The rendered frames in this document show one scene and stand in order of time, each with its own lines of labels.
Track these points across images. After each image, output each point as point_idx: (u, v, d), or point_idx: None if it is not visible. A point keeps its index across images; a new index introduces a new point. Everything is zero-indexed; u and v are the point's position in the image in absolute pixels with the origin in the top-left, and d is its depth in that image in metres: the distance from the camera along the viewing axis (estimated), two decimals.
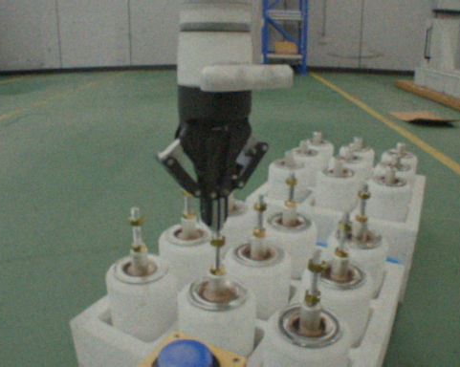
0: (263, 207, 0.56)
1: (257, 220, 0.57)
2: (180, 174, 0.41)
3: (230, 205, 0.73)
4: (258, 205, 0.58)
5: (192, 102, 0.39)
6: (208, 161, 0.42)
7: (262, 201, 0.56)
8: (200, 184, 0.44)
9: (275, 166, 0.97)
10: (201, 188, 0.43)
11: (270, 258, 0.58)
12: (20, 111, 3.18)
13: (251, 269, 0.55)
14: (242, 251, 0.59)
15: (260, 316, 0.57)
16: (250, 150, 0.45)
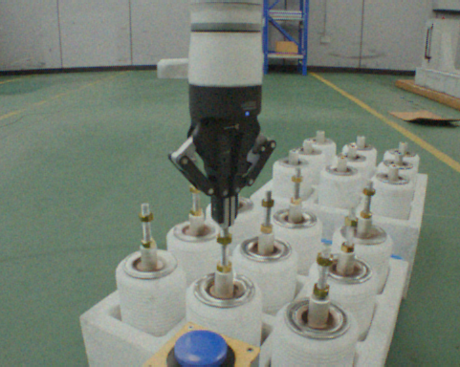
0: (271, 204, 0.57)
1: (265, 216, 0.58)
2: (251, 154, 0.48)
3: (237, 202, 0.74)
4: (266, 202, 0.59)
5: None
6: None
7: (270, 197, 0.57)
8: (236, 176, 0.47)
9: (279, 164, 0.98)
10: None
11: (277, 253, 0.59)
12: (22, 111, 3.19)
13: (259, 265, 0.56)
14: (250, 248, 0.60)
15: (268, 311, 0.58)
16: (188, 156, 0.43)
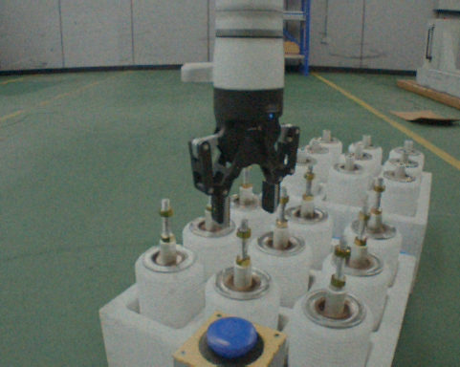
0: (286, 199, 0.59)
1: (280, 211, 0.60)
2: (281, 141, 0.51)
3: (250, 199, 0.76)
4: (280, 197, 0.60)
5: None
6: None
7: (285, 193, 0.59)
8: (278, 166, 0.50)
9: None
10: None
11: (292, 248, 0.60)
12: (26, 111, 3.20)
13: (274, 258, 0.58)
14: (265, 242, 0.62)
15: (282, 304, 0.60)
16: None
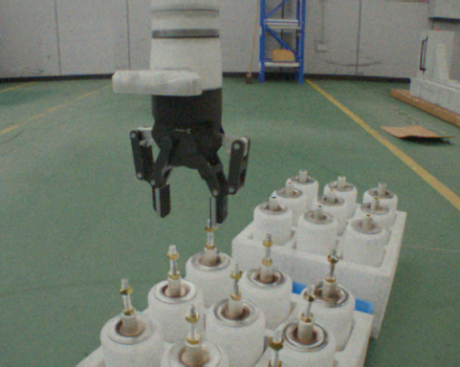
0: (238, 276, 0.62)
1: (233, 286, 0.63)
2: (135, 150, 0.47)
3: (214, 259, 0.79)
4: (234, 272, 0.64)
5: (151, 101, 0.44)
6: (160, 153, 0.45)
7: (237, 269, 0.62)
8: (150, 171, 0.48)
9: (260, 211, 1.03)
10: (143, 175, 0.48)
11: (245, 317, 0.64)
12: (20, 125, 3.24)
13: (228, 329, 0.62)
14: (221, 311, 0.66)
15: None
16: (229, 153, 0.43)
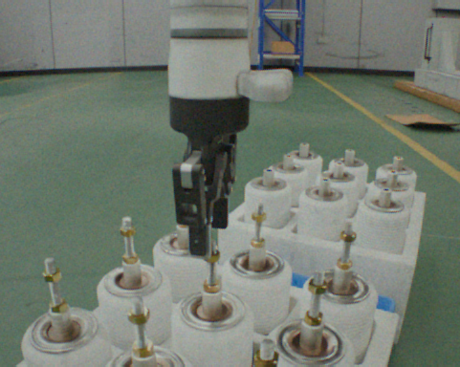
0: (214, 257, 0.43)
1: (208, 272, 0.45)
2: (202, 191, 0.35)
3: None
4: None
5: (217, 117, 0.36)
6: (219, 176, 0.38)
7: (213, 248, 0.44)
8: (195, 212, 0.38)
9: (252, 186, 0.84)
10: (206, 218, 0.37)
11: (225, 317, 0.45)
12: (6, 115, 3.05)
13: (200, 334, 0.43)
14: (192, 308, 0.47)
15: None
16: None
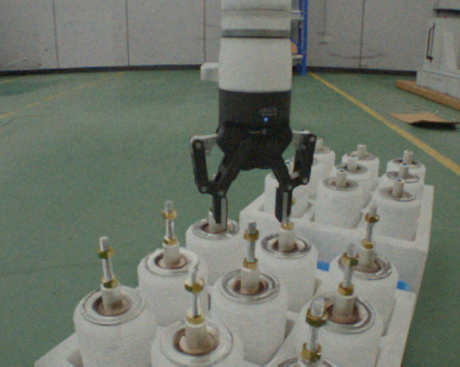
0: (255, 230, 0.49)
1: (254, 249, 0.49)
2: (301, 149, 0.48)
3: (220, 225, 0.65)
4: (246, 238, 0.48)
5: None
6: None
7: (253, 226, 0.49)
8: (293, 174, 0.47)
9: (273, 178, 0.89)
10: (292, 173, 0.48)
11: (262, 292, 0.49)
12: (13, 113, 3.09)
13: (241, 307, 0.47)
14: (231, 284, 0.51)
15: (251, 357, 0.49)
16: (206, 149, 0.45)
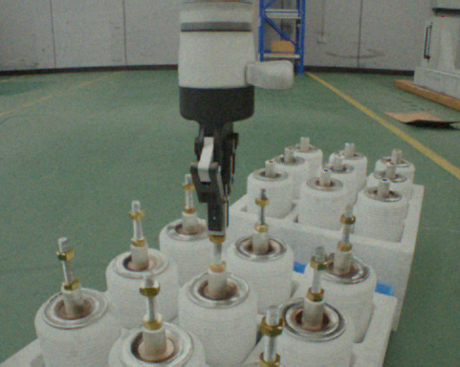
0: None
1: (221, 252, 0.47)
2: (219, 182, 0.39)
3: (194, 226, 0.63)
4: (211, 240, 0.46)
5: (228, 104, 0.38)
6: (230, 161, 0.42)
7: None
8: None
9: (254, 178, 0.87)
10: (224, 193, 0.42)
11: (230, 296, 0.47)
12: (8, 113, 3.07)
13: (207, 312, 0.45)
14: (198, 288, 0.49)
15: (220, 364, 0.47)
16: None
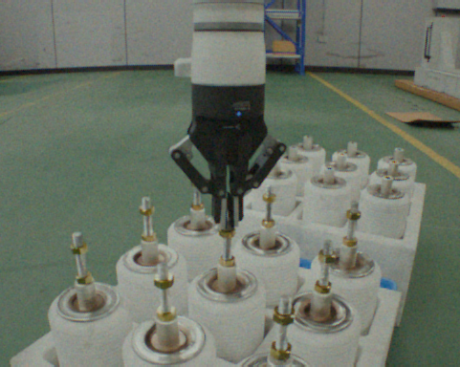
0: (220, 229, 0.48)
1: (226, 245, 0.49)
2: (264, 156, 0.47)
3: (202, 222, 0.64)
4: (234, 234, 0.47)
5: None
6: None
7: None
8: (244, 178, 0.46)
9: None
10: None
11: (212, 277, 0.51)
12: (10, 113, 3.09)
13: None
14: (245, 282, 0.50)
15: None
16: (187, 152, 0.44)
